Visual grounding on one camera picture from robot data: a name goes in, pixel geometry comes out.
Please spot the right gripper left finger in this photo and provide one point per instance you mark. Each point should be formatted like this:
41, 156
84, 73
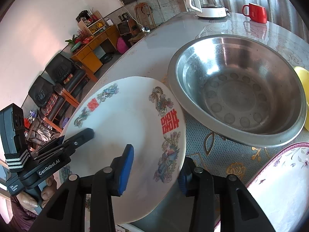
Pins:
109, 182

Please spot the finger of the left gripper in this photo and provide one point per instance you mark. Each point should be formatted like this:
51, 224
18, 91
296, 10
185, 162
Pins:
63, 146

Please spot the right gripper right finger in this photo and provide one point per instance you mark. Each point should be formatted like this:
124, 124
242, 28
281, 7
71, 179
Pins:
196, 182

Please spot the large purple floral plate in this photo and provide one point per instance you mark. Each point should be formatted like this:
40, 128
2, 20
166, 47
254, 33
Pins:
280, 187

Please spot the stainless steel bowl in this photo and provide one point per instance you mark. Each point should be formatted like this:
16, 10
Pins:
240, 89

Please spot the yellow plastic bowl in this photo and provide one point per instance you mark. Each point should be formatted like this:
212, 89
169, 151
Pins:
303, 75

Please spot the black leather armchair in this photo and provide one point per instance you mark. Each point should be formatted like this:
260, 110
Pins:
49, 96

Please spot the orange wooden desk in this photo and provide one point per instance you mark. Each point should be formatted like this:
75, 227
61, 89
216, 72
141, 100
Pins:
90, 63

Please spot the pink bag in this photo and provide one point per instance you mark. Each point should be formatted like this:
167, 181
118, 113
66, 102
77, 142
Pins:
122, 46

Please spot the wooden desktop shelf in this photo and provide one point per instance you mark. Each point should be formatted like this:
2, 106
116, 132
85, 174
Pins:
93, 24

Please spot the red mug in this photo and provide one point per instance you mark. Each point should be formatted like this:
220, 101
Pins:
255, 12

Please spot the beige window curtain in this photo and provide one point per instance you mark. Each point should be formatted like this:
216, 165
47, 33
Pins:
280, 12

